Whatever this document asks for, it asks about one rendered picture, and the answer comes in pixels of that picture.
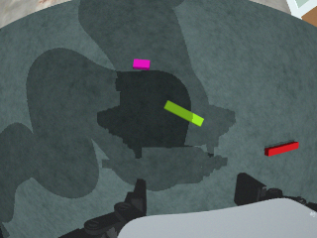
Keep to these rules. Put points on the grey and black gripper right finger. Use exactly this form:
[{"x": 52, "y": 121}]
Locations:
[{"x": 249, "y": 190}]

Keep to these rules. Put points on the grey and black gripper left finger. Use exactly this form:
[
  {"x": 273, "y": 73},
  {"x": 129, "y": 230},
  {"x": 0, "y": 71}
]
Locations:
[{"x": 110, "y": 225}]

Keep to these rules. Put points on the lime green rod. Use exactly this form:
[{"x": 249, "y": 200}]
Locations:
[{"x": 183, "y": 113}]

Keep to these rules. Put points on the red rod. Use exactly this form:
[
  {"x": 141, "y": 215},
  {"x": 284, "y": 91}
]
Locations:
[{"x": 281, "y": 149}]

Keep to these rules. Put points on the magenta rod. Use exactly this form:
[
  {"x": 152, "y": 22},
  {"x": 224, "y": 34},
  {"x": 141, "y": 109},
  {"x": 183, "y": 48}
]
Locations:
[{"x": 141, "y": 64}]

